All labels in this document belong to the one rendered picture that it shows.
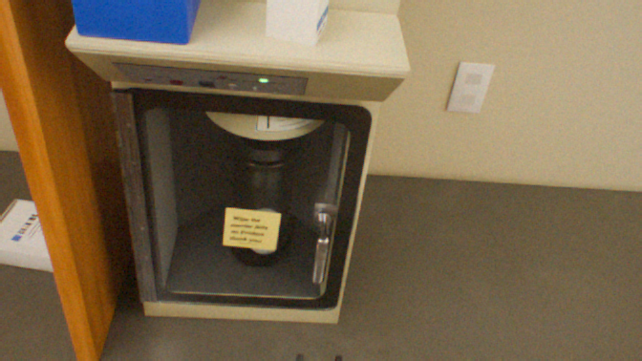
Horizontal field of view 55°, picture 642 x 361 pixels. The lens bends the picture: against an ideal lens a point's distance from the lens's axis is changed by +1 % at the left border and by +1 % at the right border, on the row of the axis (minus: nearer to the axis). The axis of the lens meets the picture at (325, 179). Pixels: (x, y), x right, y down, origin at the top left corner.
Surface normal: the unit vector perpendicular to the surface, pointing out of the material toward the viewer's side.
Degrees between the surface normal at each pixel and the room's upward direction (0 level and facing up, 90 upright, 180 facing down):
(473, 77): 90
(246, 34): 0
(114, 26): 90
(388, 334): 0
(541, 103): 90
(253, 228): 90
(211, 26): 0
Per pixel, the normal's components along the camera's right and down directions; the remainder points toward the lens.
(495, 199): 0.11, -0.75
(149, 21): 0.02, 0.66
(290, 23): -0.23, 0.62
